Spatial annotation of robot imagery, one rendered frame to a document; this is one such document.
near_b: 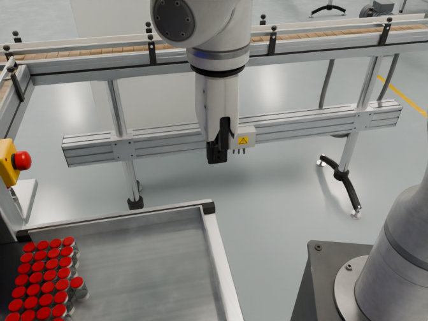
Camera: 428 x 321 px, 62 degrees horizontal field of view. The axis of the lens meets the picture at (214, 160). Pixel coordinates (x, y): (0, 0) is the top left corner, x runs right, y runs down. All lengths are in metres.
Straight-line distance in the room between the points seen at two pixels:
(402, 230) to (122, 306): 0.45
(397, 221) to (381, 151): 2.07
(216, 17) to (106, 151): 1.33
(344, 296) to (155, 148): 1.12
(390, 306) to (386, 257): 0.09
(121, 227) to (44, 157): 1.83
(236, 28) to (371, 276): 0.43
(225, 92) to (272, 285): 1.34
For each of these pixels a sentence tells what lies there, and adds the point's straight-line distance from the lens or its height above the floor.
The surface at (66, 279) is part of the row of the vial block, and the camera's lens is 0.68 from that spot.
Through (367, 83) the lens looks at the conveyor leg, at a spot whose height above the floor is 0.69.
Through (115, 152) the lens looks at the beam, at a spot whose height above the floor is 0.48.
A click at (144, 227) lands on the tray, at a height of 0.88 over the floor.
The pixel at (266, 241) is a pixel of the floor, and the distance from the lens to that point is 1.86.
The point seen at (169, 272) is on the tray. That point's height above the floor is 0.88.
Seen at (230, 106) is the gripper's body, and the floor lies 1.21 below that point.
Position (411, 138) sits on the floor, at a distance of 2.83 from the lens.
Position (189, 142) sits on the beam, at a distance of 1.62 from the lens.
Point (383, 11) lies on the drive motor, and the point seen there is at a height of 0.93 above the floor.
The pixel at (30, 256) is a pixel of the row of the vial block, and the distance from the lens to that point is 0.72.
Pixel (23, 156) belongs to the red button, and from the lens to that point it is 0.81.
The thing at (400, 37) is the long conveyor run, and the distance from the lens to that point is 1.73.
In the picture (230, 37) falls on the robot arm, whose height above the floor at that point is 1.30.
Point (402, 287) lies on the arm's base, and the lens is 0.61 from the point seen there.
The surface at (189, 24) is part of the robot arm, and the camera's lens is 0.36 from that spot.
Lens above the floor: 1.46
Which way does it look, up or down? 40 degrees down
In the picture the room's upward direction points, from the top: straight up
